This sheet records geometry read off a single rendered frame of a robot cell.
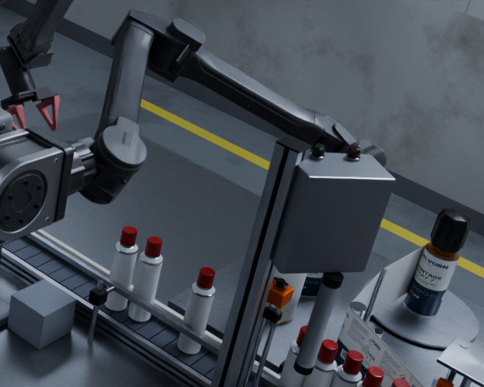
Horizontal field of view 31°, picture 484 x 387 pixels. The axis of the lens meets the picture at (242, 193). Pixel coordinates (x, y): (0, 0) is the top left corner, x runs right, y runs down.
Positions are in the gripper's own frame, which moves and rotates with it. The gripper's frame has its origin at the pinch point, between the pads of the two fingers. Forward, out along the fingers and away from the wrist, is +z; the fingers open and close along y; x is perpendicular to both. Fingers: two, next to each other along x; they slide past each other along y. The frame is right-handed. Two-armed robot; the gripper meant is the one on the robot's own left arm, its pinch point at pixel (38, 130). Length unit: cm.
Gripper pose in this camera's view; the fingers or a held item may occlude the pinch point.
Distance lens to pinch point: 204.4
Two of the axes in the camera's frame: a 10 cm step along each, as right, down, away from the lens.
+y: 5.3, -2.6, 8.1
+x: -7.8, 2.3, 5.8
